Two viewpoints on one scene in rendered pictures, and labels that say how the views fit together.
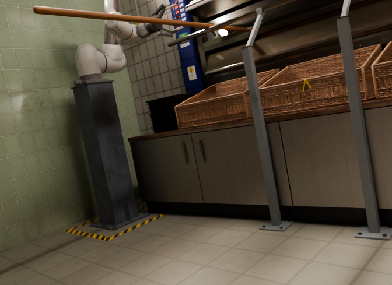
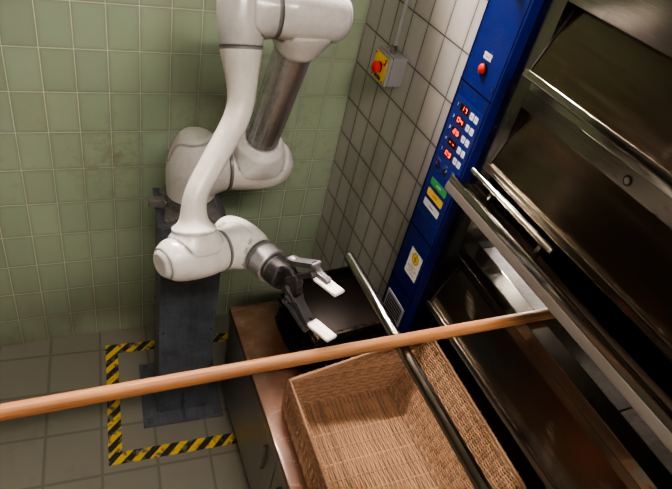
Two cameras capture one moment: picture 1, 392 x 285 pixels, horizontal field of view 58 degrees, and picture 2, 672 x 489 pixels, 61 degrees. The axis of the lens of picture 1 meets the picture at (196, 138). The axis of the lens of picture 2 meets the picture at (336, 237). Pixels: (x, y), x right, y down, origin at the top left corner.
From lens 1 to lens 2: 1.99 m
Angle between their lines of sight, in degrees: 38
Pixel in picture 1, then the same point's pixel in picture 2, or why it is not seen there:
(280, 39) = (577, 454)
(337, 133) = not seen: outside the picture
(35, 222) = (67, 319)
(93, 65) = not seen: hidden behind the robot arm
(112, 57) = (249, 176)
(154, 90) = (362, 193)
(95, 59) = not seen: hidden behind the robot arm
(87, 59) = (182, 177)
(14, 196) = (36, 285)
